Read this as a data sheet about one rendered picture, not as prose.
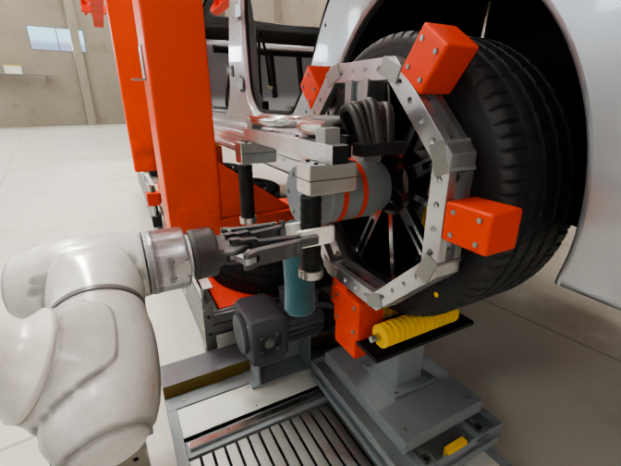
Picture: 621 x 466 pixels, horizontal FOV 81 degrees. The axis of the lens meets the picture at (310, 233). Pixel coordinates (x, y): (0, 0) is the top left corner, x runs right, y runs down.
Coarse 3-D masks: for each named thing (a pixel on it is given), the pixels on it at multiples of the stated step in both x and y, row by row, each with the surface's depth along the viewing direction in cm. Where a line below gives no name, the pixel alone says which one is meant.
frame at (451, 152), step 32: (352, 64) 77; (384, 64) 68; (320, 96) 91; (416, 96) 63; (416, 128) 64; (448, 128) 63; (448, 160) 59; (448, 192) 61; (448, 256) 67; (352, 288) 92; (384, 288) 80; (416, 288) 71
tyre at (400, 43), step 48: (384, 48) 80; (480, 48) 68; (480, 96) 61; (528, 96) 64; (480, 144) 63; (528, 144) 61; (576, 144) 67; (480, 192) 64; (528, 192) 63; (576, 192) 69; (528, 240) 66; (432, 288) 79; (480, 288) 71
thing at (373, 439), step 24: (312, 360) 130; (336, 384) 122; (336, 408) 117; (360, 408) 112; (360, 432) 105; (456, 432) 104; (480, 432) 102; (384, 456) 96; (408, 456) 95; (432, 456) 95; (456, 456) 97
